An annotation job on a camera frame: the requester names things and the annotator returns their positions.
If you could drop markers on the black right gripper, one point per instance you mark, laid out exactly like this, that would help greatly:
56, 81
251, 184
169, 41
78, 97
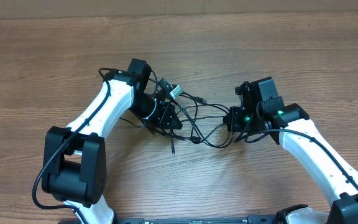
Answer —
235, 120

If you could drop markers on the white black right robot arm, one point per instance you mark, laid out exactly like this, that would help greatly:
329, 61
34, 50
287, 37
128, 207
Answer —
262, 113

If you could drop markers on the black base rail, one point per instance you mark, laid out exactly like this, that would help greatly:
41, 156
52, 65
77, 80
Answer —
251, 219

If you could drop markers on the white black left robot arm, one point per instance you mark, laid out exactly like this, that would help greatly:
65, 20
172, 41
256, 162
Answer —
74, 167

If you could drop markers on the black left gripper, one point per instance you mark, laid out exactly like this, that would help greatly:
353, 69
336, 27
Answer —
166, 109

